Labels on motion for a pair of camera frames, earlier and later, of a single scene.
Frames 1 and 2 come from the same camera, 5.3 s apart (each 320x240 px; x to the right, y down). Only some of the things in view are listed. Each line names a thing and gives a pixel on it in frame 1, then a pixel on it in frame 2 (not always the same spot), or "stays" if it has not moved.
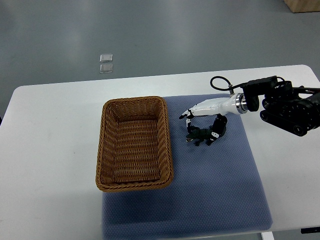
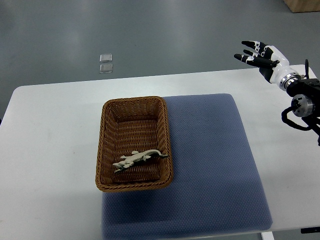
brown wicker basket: (134, 150) stays
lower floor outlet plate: (106, 68) stays
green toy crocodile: (199, 135) → (137, 157)
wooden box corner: (303, 6) stays
